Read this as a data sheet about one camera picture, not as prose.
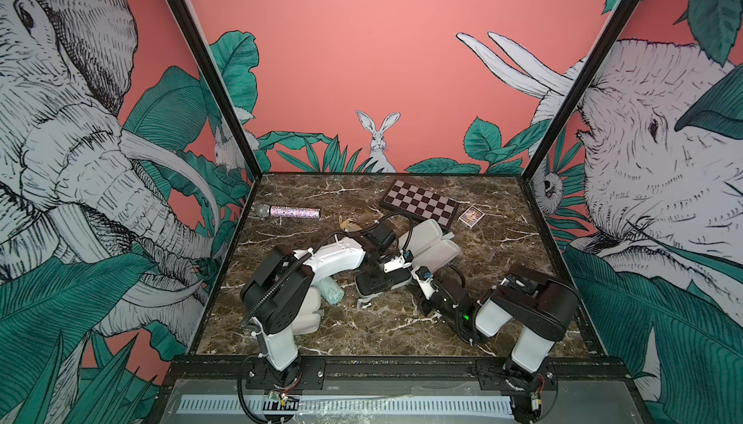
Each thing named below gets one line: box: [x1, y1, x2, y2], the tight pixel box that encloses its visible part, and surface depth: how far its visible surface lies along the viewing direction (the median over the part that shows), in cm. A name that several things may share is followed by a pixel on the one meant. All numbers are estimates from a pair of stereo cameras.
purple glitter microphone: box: [256, 204, 322, 219], surface depth 106 cm
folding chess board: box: [379, 179, 460, 229], surface depth 110 cm
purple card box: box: [458, 204, 486, 230], surface depth 109 cm
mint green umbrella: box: [312, 275, 345, 305], surface depth 87 cm
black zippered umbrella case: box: [355, 267, 413, 297], surface depth 82 cm
